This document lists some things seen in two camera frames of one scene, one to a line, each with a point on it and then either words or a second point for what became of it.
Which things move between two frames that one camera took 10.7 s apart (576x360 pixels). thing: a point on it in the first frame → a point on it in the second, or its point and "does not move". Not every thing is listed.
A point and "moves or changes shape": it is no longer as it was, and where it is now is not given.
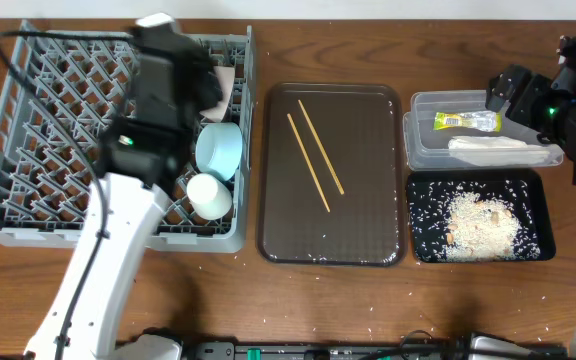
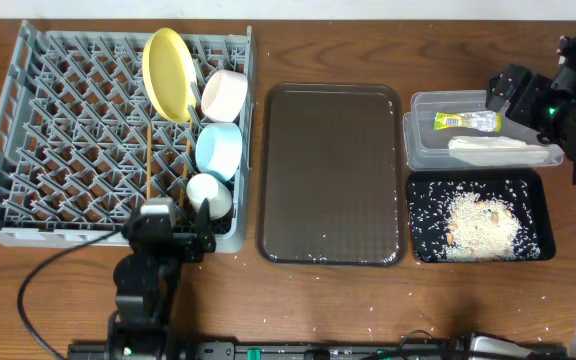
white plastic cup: x=209 y=197 does not move
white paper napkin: x=500 y=151 does not move
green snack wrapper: x=487 y=121 does not move
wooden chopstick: x=321 y=148 moves or changes shape
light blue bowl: x=219 y=147 does not move
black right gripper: x=533 y=88 does not move
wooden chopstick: x=309 y=163 → x=187 y=160
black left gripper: x=208 y=87 → x=183 y=240
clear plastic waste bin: x=457 y=130 does not move
